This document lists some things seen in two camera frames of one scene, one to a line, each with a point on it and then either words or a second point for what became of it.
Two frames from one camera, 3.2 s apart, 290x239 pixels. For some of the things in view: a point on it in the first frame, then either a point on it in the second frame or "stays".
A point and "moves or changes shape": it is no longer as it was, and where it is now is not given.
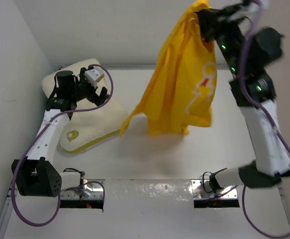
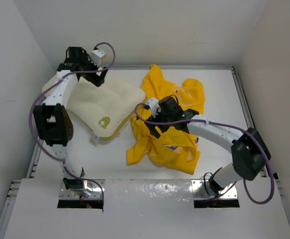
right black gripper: (211, 20) → (154, 131)
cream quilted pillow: (90, 121) moves or changes shape
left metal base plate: (93, 190) stays
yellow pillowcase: (180, 91) → (175, 149)
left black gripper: (93, 98) → (95, 79)
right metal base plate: (201, 190) stays
